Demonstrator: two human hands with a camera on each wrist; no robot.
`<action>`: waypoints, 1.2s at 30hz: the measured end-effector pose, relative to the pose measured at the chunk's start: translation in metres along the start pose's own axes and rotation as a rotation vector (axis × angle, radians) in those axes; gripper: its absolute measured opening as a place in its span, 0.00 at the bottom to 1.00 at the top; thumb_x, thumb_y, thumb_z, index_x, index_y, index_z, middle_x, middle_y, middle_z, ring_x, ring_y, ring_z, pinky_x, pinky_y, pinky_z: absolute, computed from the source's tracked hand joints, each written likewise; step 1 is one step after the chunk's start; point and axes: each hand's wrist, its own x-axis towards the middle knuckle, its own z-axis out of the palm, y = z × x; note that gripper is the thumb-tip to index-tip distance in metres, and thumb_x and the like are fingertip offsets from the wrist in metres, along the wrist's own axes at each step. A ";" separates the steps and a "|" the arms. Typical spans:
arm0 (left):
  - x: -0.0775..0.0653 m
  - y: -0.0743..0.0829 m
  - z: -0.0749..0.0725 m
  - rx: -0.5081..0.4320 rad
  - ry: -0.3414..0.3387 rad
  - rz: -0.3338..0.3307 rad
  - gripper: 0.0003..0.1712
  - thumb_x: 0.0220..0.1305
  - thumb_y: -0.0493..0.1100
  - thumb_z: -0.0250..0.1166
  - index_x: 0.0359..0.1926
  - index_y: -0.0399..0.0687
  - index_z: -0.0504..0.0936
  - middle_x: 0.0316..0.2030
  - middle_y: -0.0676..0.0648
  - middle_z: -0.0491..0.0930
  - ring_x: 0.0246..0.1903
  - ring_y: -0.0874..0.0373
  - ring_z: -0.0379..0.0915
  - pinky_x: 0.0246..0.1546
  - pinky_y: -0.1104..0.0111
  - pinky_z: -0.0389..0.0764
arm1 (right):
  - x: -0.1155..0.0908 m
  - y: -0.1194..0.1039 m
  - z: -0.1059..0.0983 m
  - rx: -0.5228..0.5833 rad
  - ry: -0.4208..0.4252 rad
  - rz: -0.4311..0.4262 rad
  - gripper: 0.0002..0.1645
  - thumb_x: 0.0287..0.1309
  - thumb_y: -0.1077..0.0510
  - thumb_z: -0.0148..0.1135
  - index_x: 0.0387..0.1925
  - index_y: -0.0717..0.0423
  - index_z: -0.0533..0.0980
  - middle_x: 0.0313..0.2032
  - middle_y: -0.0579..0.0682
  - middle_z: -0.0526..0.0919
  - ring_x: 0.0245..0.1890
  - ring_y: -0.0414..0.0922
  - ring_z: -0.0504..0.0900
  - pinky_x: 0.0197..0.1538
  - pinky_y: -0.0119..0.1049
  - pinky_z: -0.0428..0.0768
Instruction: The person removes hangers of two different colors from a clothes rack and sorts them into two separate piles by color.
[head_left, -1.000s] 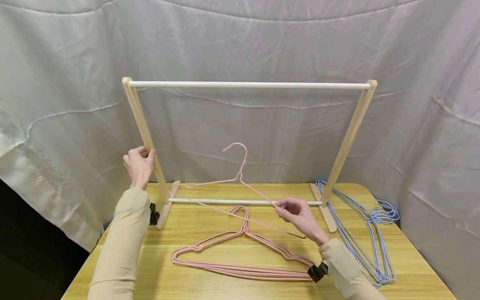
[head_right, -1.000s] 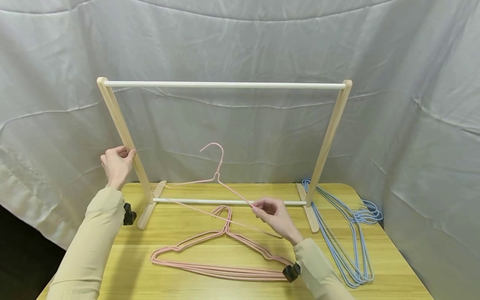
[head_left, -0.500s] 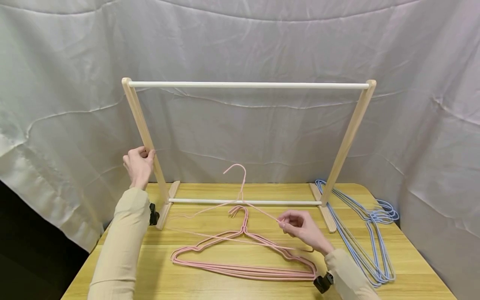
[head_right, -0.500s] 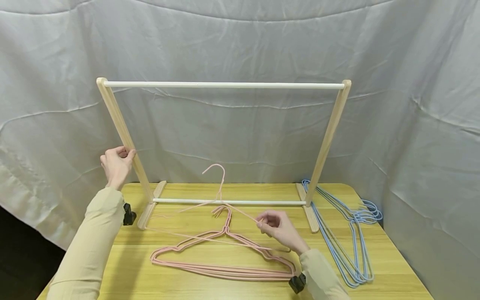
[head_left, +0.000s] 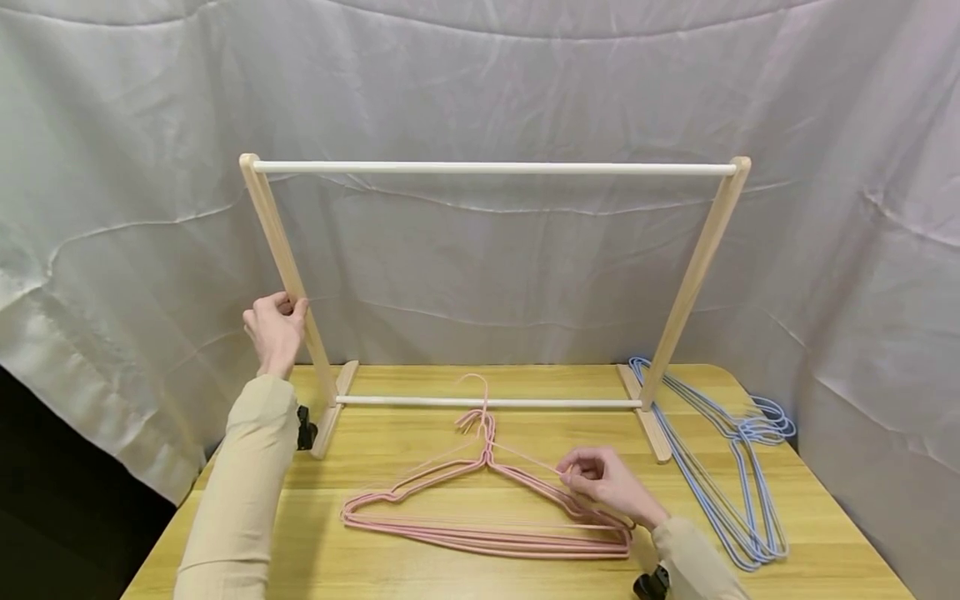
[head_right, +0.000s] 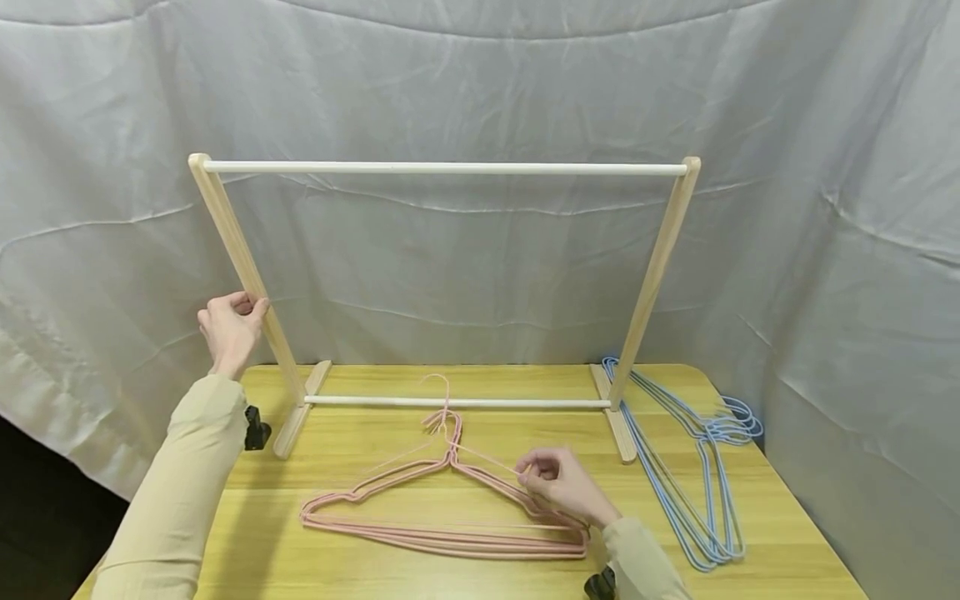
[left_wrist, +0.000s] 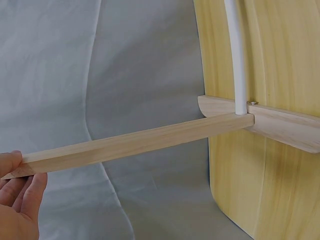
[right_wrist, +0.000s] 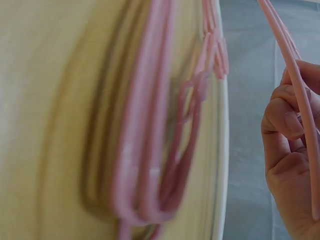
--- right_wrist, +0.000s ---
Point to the person's right hand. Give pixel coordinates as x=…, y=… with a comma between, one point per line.
x=287, y=180

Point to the person's right thumb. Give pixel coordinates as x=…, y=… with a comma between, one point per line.
x=311, y=75

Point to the stack of pink hangers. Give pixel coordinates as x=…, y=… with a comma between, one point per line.
x=142, y=100

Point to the pink clothes hanger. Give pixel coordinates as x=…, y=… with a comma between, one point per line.
x=313, y=150

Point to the person's right fingers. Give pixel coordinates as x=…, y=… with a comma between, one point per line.
x=277, y=120

